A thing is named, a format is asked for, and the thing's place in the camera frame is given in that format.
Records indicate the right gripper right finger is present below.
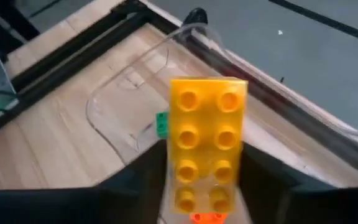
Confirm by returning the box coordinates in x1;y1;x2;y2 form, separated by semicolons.
239;142;358;224

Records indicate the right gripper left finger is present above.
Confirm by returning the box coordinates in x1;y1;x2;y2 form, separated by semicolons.
0;139;170;224

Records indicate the orange eight-stud block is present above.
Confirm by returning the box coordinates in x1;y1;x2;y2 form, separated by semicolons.
190;212;229;224

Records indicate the yellow eight-stud block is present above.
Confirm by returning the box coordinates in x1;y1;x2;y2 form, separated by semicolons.
168;76;249;216

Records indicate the small green square block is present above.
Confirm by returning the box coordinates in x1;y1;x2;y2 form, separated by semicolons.
155;111;170;140

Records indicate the clear plastic bin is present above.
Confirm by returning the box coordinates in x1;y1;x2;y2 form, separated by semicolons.
85;21;358;175

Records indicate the black aluminium table frame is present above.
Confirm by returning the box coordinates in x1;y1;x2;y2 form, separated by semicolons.
0;0;358;184

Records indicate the black frame knob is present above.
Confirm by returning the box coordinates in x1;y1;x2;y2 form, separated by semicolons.
181;7;209;27

